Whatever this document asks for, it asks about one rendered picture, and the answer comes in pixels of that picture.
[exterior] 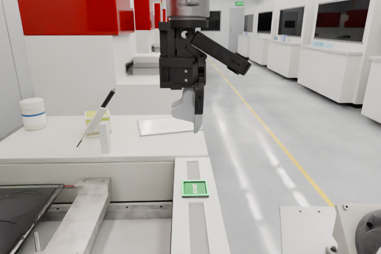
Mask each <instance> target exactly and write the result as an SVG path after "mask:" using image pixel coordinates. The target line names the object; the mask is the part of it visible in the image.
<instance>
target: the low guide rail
mask: <svg viewBox="0 0 381 254"><path fill-rule="evenodd" d="M69 209H70V206H57V207H50V208H49V210H48V211H47V212H46V214H45V215H44V216H43V218H42V220H41V221H40V222H45V221H62V220H63V218H64V217H65V215H66V213H67V212H68V210H69ZM163 218H172V204H157V205H108V208H107V211H106V213H105V216H104V218H103V220H116V219H163Z"/></svg>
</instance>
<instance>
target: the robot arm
mask: <svg viewBox="0 0 381 254"><path fill-rule="evenodd" d="M166 14H167V17H168V18H170V20H168V22H158V26H159V36H160V55H159V78H160V88H170V89H171V90H182V88H183V96H182V98H181V99H179V100H177V101H175V102H173V103H172V109H171V115H172V117H173V118H176V119H179V120H184V121H189V122H192V123H193V129H194V133H197V132H198V131H199V129H200V127H201V126H202V117H203V110H204V86H205V85H206V61H205V60H206V58H207V55H206V54H205V53H207V54H208V55H210V56H212V57H213V58H215V59H216V60H218V61H219V62H221V63H223V64H225V65H226V66H227V68H228V69H229V70H230V71H231V72H232V73H235V74H237V75H239V74H241V75H243V76H244V75H246V73H247V71H248V70H249V68H250V67H251V63H249V62H248V59H247V58H245V56H244V55H243V54H239V53H237V52H236V53H233V52H232V51H230V50H228V49H226V48H225V47H223V46H222V45H220V44H219V43H217V42H215V41H214V40H212V39H210V38H209V37H207V36H205V35H204V34H203V33H201V32H199V31H196V33H195V29H196V28H208V21H209V20H206V18H208V17H209V16H210V0H166ZM183 31H187V33H185V35H186V37H182V35H181V34H182V32H183ZM191 44H192V45H191ZM193 45H194V46H193ZM196 47H197V48H196ZM355 246H356V250H357V253H358V254H381V209H379V210H376V211H372V212H370V213H368V214H366V215H365V216H364V217H363V218H362V219H361V220H360V222H359V223H358V226H357V228H356V231H355Z"/></svg>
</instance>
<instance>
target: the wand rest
mask: <svg viewBox="0 0 381 254"><path fill-rule="evenodd" d="M107 109H108V108H107V107H105V108H103V107H99V109H98V110H97V111H96V113H95V115H94V116H93V118H92V120H91V121H90V123H89V124H88V126H87V128H86V129H85V132H89V133H90V134H91V133H92V132H93V131H94V130H95V128H96V127H97V125H98V123H99V122H100V120H101V119H102V117H103V116H104V114H105V113H106V111H107ZM99 134H100V143H101V153H109V152H110V150H111V149H112V147H111V136H110V129H109V121H101V122H100V124H99Z"/></svg>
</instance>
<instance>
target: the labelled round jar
mask: <svg viewBox="0 0 381 254"><path fill-rule="evenodd" d="M19 104H20V108H21V113H22V119H23V124H24V128H25V129H26V130H39V129H42V128H45V127H46V126H47V125H48V123H47V118H46V112H45V107H44V100H43V99H42V98H29V99H24V100H21V101H20V102H19Z"/></svg>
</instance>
